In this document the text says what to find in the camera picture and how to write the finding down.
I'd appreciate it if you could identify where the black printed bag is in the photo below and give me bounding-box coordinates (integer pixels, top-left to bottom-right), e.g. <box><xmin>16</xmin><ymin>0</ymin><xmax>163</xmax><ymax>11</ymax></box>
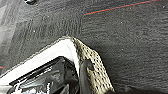
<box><xmin>12</xmin><ymin>55</ymin><xmax>82</xmax><ymax>94</ymax></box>

